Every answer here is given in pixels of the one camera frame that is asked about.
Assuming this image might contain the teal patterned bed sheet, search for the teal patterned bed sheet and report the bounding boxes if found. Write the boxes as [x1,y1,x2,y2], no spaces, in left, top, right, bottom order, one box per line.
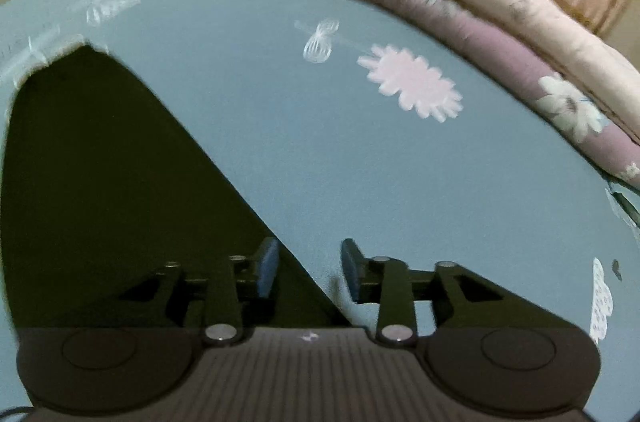
[1,0,639,421]

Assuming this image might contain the black drawstring pants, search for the black drawstring pants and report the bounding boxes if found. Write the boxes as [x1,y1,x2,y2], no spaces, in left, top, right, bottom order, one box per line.
[0,44,352,330]

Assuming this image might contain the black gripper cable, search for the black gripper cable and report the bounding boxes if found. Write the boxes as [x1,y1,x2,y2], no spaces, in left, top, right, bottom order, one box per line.
[0,406,36,422]

